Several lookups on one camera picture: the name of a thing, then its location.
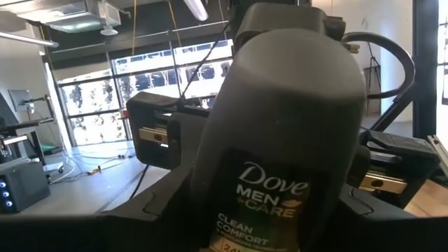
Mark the long work desk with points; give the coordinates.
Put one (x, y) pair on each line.
(35, 122)

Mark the rectangular metal air duct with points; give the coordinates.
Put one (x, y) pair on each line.
(70, 15)

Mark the white ceiling lamp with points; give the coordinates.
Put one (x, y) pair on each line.
(108, 31)

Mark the grey ceiling pipe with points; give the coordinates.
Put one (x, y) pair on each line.
(28, 38)

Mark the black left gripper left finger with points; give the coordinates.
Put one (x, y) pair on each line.
(105, 234)

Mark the black tripod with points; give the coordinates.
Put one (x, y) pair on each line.
(374, 64)

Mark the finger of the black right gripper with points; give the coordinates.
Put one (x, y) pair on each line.
(182, 140)
(360, 164)

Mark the grey Dove deodorant stick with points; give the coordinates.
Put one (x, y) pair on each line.
(280, 122)

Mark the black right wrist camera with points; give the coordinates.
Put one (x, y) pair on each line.
(280, 15)

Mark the white round ceiling duct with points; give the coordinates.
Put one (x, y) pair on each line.
(196, 7)

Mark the grey desk monitor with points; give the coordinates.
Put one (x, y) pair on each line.
(21, 99)

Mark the large glass window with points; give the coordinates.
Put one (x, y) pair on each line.
(94, 105)

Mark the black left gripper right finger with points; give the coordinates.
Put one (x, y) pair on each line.
(385, 234)

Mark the black computer tower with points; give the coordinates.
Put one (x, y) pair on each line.
(24, 189)

